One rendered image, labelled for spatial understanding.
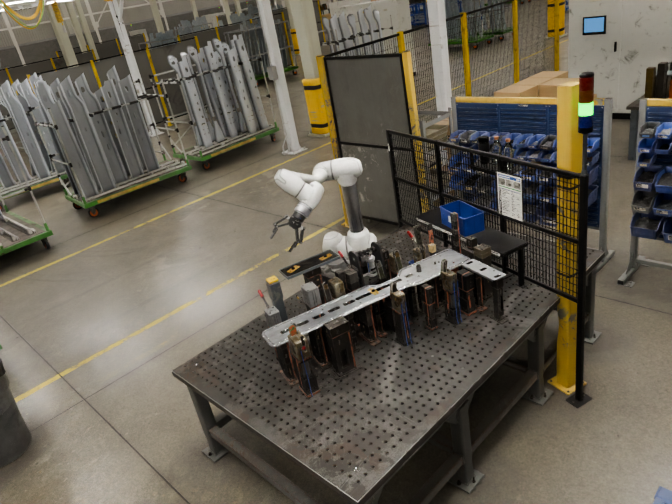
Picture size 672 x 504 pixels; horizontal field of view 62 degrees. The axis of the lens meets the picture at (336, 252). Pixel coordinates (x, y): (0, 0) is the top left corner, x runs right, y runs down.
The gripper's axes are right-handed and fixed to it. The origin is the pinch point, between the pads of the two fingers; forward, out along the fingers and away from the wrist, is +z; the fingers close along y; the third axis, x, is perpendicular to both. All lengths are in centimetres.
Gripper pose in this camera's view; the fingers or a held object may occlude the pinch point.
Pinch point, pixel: (281, 243)
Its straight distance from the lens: 317.6
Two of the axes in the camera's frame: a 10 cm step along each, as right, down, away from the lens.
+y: -7.5, -5.5, -3.6
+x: 3.9, 0.7, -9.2
